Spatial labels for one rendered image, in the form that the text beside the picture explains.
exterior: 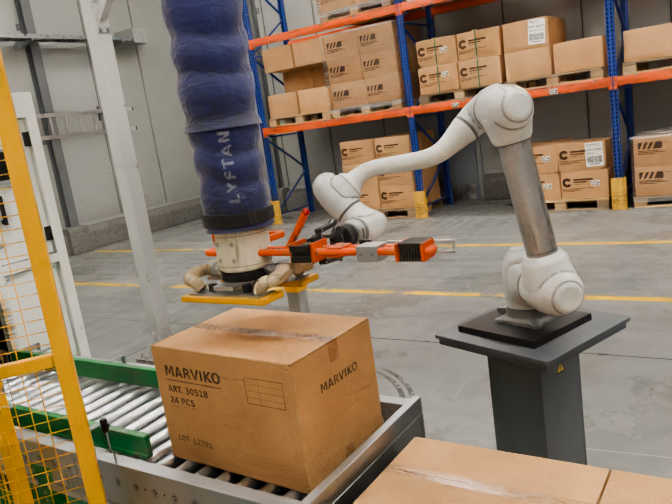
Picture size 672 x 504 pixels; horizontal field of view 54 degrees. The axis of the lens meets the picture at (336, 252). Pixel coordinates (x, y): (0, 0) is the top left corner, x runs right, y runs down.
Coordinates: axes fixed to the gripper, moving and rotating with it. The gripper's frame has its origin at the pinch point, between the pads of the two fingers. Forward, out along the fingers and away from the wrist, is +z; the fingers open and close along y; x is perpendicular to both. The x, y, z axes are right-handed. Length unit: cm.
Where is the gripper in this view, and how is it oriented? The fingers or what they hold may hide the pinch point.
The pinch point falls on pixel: (312, 250)
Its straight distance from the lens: 193.1
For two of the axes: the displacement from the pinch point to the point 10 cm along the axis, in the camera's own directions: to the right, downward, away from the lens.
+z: -5.3, 2.4, -8.1
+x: -8.4, 0.1, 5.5
